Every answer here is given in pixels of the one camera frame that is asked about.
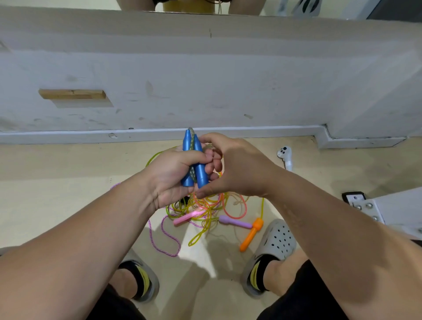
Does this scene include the white handheld controller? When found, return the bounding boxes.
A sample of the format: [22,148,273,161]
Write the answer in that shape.
[276,146,293,172]

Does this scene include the grey perforated clog shoe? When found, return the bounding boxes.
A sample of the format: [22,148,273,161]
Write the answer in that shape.
[118,248,161,303]
[240,218,297,299]

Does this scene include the white baseboard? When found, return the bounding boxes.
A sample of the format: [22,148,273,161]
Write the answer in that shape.
[0,124,407,150]

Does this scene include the yellow-green jump rope cord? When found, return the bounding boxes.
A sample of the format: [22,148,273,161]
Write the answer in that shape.
[146,127,231,248]

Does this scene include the person's left forearm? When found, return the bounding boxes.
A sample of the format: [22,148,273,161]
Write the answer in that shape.
[0,170,159,320]

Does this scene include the purple braided jump rope cord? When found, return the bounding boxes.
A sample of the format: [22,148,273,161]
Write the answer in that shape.
[110,182,206,258]

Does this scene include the person's right forearm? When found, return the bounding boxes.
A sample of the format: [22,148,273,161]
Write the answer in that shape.
[264,166,422,320]

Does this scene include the black and yellow sock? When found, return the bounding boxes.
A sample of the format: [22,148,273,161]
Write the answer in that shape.
[249,254,281,293]
[119,260,151,300]

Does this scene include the pink jump rope handle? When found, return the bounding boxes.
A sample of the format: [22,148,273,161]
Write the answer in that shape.
[173,210,207,227]

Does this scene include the person's right hand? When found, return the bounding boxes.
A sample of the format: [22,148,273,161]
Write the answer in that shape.
[195,133,281,200]

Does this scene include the orange jump rope handle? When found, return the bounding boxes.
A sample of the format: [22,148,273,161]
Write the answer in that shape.
[239,217,264,253]

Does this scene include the black shorts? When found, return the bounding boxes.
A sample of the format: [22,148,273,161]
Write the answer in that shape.
[86,260,351,320]

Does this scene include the orange jump rope cord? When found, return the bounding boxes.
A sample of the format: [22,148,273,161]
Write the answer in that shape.
[193,171,248,221]

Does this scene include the black flat plate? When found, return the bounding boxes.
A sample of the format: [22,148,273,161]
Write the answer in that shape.
[342,191,367,204]

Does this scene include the white panel with bolts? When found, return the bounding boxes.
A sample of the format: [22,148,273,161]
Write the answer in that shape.
[349,186,422,241]

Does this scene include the person's left hand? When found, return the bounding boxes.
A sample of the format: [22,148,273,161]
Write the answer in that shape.
[144,148,224,210]

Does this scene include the purple jump rope handle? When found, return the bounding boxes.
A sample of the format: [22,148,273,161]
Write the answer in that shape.
[218,215,253,230]

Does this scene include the blue jump rope handle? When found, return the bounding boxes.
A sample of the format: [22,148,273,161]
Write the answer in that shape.
[181,129,196,188]
[193,133,210,189]

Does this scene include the wooden block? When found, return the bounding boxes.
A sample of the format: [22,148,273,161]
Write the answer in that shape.
[38,89,107,100]

